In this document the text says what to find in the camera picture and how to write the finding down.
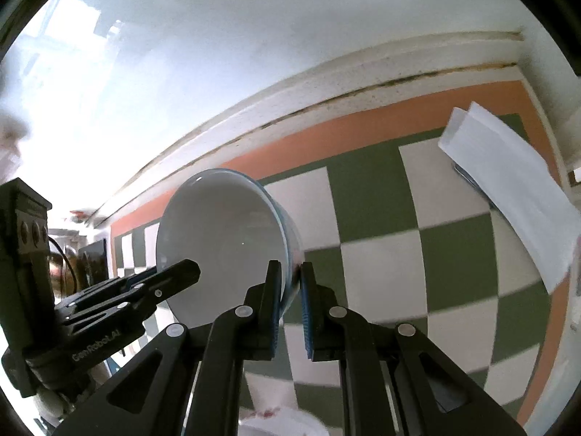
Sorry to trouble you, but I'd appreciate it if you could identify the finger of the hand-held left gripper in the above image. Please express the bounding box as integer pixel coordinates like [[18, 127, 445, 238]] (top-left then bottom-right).
[[77, 269, 161, 301], [57, 259, 201, 328]]

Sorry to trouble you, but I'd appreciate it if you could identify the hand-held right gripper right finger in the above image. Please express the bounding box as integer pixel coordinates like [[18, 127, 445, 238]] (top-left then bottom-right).
[[297, 261, 529, 436]]

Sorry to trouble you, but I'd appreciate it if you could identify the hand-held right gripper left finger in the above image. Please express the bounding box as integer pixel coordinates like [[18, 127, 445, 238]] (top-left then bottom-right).
[[54, 260, 287, 436]]

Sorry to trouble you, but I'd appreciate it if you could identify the blue-rimmed patterned bowl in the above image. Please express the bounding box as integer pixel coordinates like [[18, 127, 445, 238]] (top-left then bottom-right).
[[155, 168, 304, 330]]

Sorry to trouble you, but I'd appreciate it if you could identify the pink floral white plate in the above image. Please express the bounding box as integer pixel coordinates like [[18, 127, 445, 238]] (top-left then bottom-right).
[[238, 406, 328, 436]]

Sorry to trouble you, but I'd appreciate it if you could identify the black induction cooker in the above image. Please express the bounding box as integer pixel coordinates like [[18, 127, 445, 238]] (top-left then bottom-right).
[[78, 238, 110, 292]]

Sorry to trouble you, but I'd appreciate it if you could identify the green checkered tablecloth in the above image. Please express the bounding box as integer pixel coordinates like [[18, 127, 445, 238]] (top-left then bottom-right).
[[109, 79, 573, 428]]

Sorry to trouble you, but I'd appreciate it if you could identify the folded white cloth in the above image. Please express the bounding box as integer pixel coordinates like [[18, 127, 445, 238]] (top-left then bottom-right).
[[438, 101, 581, 296]]

